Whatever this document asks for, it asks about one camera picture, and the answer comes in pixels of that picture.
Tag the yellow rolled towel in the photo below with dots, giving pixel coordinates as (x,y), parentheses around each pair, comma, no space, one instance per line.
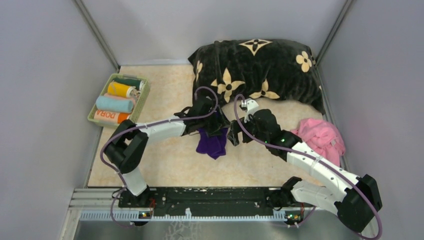
(118,89)

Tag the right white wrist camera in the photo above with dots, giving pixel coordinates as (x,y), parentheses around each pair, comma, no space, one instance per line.
(249,106)

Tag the black floral blanket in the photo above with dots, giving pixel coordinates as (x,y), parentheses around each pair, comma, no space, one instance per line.
(276,69)

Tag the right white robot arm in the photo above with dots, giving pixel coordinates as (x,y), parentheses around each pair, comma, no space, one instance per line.
(354,200)

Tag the dark green rolled towel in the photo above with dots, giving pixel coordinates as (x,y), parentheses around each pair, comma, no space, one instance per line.
(133,82)

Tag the purple towel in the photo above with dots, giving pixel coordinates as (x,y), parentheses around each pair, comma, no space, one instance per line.
(213,145)

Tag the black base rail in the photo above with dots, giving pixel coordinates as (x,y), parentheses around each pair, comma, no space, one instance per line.
(210,201)

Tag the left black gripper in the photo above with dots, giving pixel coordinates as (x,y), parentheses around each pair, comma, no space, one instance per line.
(218,122)

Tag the orange DORA rolled towel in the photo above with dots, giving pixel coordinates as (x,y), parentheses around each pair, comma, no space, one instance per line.
(110,117)

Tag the light blue towel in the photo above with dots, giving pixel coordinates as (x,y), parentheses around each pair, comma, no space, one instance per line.
(106,103)

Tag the pink rolled towel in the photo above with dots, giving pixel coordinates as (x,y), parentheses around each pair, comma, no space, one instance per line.
(132,99)

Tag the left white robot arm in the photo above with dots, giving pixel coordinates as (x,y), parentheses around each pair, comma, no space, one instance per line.
(126,146)

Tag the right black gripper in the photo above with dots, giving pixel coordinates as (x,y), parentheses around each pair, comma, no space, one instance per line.
(233,134)

